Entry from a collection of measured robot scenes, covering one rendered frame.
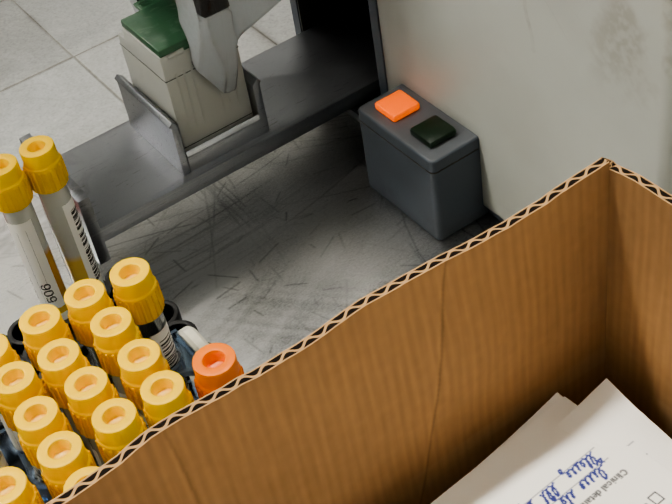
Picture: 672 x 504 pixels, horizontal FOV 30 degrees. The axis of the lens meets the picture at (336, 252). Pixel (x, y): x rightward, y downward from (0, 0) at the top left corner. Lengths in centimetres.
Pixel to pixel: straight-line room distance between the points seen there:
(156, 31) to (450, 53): 14
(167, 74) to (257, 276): 11
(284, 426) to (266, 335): 20
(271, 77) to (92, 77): 174
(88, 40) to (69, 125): 27
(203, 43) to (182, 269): 12
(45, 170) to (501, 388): 21
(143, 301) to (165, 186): 16
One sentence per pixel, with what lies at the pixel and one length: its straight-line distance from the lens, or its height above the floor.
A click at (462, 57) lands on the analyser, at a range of 57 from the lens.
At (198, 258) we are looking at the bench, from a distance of 63.
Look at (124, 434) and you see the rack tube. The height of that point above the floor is 99.
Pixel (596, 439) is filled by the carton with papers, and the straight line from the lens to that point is 45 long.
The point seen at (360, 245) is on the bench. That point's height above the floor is 88.
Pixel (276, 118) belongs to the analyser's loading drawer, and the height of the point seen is 91.
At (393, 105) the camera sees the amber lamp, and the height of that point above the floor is 93.
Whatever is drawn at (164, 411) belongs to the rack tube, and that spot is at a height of 99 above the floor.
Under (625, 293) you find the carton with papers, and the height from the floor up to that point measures 97.
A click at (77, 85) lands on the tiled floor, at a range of 239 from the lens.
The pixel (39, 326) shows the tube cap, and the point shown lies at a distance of 45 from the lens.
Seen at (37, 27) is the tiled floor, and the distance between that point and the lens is 259.
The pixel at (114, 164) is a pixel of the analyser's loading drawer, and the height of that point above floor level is 91.
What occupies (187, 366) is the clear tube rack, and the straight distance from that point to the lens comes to 48.
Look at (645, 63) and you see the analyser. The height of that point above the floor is 102.
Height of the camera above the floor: 129
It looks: 43 degrees down
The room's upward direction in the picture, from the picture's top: 11 degrees counter-clockwise
